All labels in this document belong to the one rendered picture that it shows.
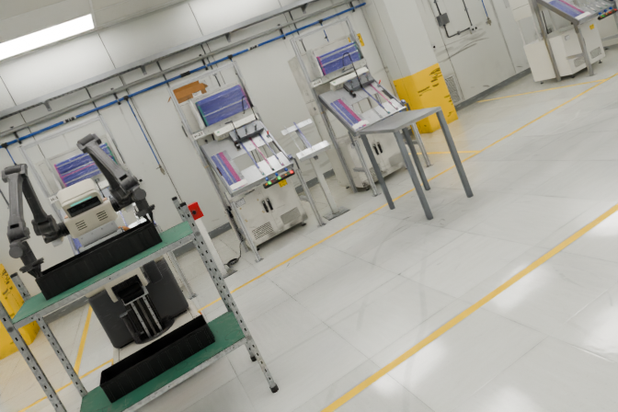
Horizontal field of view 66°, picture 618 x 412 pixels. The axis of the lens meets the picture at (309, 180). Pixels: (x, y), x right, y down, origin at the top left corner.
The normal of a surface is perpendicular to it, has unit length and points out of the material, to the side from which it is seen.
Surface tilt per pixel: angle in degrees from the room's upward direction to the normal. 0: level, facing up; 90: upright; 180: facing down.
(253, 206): 90
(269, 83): 90
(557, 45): 90
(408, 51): 90
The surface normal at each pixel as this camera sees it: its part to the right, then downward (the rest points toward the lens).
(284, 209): 0.36, 0.04
